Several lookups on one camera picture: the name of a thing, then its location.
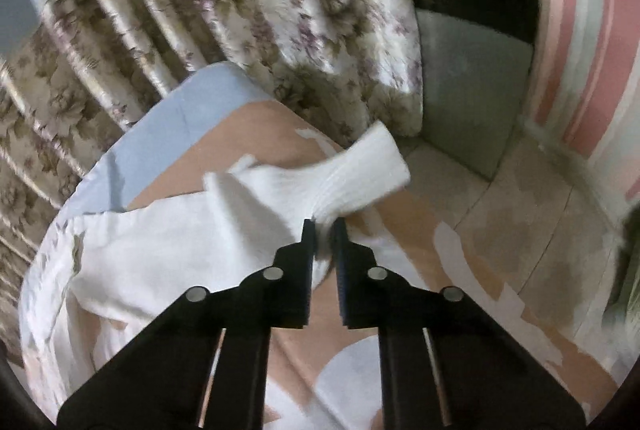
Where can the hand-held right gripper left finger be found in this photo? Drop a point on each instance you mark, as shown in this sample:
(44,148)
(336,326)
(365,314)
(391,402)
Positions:
(299,282)

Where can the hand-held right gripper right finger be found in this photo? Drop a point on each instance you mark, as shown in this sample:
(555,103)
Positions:
(350,282)

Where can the white sweater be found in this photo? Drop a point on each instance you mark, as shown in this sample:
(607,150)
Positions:
(280,195)

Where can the blue orange printed bed sheet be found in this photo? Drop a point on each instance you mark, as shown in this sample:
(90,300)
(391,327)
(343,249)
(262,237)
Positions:
(400,260)

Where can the grey panel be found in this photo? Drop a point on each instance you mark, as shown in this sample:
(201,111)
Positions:
(470,94)

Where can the green cloth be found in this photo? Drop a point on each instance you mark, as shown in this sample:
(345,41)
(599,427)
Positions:
(627,270)

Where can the pink striped cloth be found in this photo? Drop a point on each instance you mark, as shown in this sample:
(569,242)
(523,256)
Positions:
(585,34)

